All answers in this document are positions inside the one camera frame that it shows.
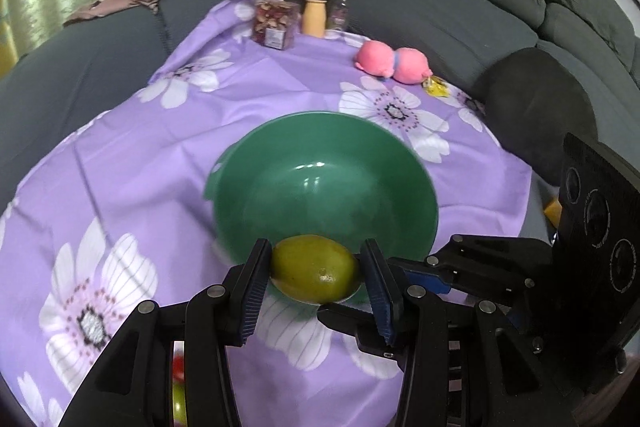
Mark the small yellow object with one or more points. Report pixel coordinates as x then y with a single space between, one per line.
553 212

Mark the red tomato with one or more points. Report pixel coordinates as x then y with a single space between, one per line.
179 367

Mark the yellow-green lemon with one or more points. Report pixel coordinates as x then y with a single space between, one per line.
310 262

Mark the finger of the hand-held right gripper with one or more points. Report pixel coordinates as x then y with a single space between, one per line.
350 319
490 262

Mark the green mango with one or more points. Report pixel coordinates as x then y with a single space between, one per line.
180 404

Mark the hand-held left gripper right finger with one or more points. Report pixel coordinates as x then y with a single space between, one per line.
380 302

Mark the dark grey cushion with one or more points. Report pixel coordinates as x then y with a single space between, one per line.
535 107

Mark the small yellow packet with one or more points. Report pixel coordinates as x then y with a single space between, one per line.
436 87

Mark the yellow bottle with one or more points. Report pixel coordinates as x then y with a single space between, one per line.
314 17

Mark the pink plush toy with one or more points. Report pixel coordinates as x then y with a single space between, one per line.
375 57

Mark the grey sofa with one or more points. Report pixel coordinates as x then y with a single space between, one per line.
425 7

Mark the green plastic bowl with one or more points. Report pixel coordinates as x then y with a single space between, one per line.
325 187

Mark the purple floral cloth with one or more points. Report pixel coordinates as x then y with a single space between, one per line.
150 187

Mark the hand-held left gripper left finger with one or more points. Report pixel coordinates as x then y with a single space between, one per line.
252 297

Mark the clear bottle with pink label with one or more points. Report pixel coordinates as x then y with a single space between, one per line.
339 14

